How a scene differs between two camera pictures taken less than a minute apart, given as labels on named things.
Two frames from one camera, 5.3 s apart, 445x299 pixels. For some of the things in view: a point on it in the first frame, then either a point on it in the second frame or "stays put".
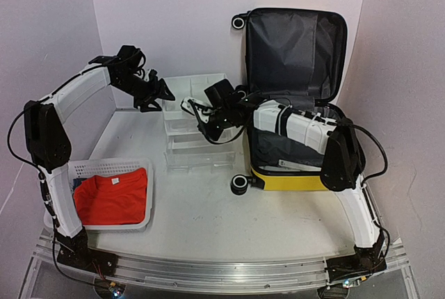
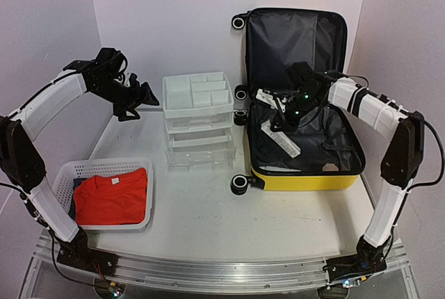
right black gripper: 213,134 to 282,120
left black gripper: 156,90 to 136,97
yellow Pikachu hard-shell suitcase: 295,57 stays put
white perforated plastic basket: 112,193 stays put
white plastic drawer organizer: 187,149 stays put
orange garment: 119,199 stays put
